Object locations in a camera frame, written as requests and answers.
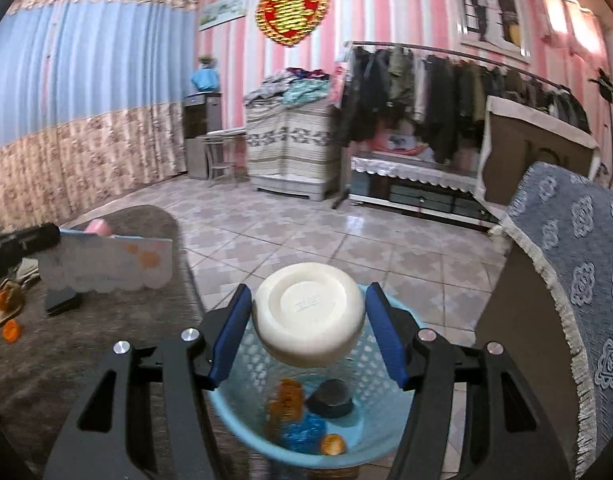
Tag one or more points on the cloth covered cabinet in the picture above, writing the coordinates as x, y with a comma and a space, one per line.
291, 150

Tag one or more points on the blue bag on dispenser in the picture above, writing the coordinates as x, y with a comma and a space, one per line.
206, 79

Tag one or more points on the low tv cabinet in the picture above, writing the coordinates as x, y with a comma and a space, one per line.
417, 186

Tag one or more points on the framed wall picture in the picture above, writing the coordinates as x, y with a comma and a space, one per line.
495, 26

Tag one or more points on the pastel patterned paper box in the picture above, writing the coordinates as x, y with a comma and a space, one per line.
88, 262

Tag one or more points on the small metal stool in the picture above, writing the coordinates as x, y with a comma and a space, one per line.
221, 147

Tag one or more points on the black floor stand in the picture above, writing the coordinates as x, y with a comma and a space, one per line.
604, 86

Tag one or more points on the clothes rack with garments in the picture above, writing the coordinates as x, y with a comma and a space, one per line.
430, 102

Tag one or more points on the blue patterned fringed cloth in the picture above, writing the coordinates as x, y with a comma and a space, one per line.
564, 223

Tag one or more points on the brown cardboard piece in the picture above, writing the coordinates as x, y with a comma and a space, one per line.
1, 317

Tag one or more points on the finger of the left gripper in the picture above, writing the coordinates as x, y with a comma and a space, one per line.
14, 246

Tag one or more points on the red gold heart decoration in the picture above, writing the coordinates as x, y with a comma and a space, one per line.
288, 22

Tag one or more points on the grey shaggy rug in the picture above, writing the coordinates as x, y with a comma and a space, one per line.
45, 371

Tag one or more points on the folded brown table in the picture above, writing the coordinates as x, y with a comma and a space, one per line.
517, 136

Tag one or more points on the white round plastic lid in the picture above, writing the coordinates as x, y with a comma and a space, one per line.
308, 314

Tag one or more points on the dark brown side table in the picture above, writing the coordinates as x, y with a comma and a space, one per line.
521, 315

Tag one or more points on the dark water dispenser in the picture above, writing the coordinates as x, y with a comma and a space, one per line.
202, 114

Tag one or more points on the small orange fruit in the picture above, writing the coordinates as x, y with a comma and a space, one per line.
333, 445

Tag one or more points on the blue floral curtain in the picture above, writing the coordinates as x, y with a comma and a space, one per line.
91, 96

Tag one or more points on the orange snack wrapper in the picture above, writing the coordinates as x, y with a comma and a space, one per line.
286, 407

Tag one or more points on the pile of clothes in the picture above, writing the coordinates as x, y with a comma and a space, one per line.
291, 87

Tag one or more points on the orange fruit peel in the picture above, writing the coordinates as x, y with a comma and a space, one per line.
11, 331

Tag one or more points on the pink ceramic mug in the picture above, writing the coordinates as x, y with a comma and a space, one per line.
98, 227

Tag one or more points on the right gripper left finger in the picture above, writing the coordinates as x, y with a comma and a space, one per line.
108, 433

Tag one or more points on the black flat wallet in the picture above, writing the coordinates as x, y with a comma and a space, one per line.
62, 300

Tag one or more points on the light blue plastic basket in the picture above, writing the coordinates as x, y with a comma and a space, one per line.
309, 387

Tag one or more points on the blue crumpled wrapper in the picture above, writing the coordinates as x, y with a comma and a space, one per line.
304, 436

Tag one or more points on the black round container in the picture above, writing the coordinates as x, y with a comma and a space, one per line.
332, 399

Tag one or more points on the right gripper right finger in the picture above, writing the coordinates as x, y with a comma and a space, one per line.
507, 433

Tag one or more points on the landscape wall banner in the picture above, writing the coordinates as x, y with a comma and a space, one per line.
220, 12

